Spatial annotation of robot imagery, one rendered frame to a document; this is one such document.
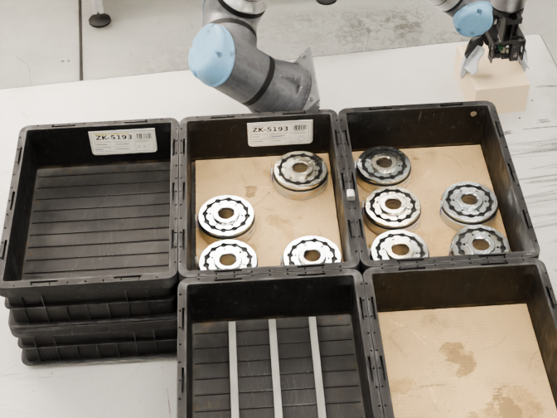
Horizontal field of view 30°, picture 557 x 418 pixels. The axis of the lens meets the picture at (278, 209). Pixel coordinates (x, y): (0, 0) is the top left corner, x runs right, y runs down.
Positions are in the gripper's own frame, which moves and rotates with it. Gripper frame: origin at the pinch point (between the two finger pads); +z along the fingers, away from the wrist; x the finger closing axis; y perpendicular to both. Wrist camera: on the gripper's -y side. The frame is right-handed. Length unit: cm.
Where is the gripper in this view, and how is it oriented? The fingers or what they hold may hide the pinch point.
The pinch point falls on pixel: (491, 72)
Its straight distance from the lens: 238.9
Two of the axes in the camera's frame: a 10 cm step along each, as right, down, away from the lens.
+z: 0.1, 6.9, 7.2
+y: 1.4, 7.1, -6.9
